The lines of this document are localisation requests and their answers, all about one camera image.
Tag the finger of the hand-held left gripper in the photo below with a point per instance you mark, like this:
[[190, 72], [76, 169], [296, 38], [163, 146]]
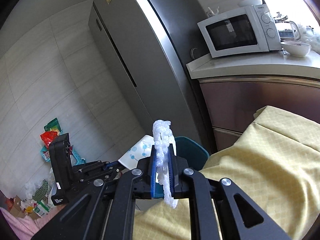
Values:
[[112, 165]]

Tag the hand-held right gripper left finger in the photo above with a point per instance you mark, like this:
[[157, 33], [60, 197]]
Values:
[[153, 175]]

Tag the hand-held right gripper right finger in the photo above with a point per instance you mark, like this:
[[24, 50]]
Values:
[[171, 172]]

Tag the blue plastic bin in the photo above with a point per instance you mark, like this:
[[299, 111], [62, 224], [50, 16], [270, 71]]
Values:
[[192, 152]]

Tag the white foam fruit net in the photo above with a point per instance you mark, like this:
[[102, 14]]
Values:
[[161, 140]]

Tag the red snack packet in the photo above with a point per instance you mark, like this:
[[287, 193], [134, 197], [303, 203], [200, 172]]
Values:
[[48, 138]]

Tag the white blue-printed plastic bag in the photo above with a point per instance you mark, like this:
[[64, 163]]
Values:
[[135, 152]]

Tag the green snack packet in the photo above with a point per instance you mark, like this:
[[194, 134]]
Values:
[[53, 125]]

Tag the pile of packaging litter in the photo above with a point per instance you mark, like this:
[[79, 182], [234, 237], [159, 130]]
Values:
[[37, 200]]

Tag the pink cloth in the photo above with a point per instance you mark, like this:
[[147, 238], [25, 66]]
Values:
[[17, 227]]

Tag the yellow checked tablecloth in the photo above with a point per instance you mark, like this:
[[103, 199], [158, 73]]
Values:
[[262, 167]]

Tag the kitchen counter cabinet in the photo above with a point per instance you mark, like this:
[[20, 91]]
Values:
[[250, 100]]

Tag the grey steel refrigerator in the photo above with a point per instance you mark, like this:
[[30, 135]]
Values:
[[150, 55]]

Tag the white microwave oven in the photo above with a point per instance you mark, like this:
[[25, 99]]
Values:
[[232, 32]]

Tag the small white teapot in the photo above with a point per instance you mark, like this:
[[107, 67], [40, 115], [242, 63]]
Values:
[[211, 12]]

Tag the large white bowl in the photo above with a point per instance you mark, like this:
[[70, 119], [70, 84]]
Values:
[[295, 51]]

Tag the glass kettle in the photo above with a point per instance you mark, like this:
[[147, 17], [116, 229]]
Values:
[[287, 30]]

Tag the white bowl on microwave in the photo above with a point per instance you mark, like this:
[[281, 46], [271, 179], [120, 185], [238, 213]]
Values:
[[250, 3]]

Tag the clear plastic bags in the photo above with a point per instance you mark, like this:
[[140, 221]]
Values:
[[310, 33]]

